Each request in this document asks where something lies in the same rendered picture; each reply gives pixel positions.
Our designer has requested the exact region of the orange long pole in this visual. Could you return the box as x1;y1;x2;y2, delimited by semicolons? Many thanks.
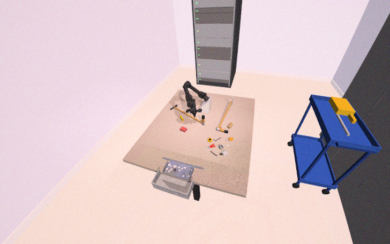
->
170;105;205;125

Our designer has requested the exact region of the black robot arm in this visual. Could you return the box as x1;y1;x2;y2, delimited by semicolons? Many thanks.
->
183;81;209;113

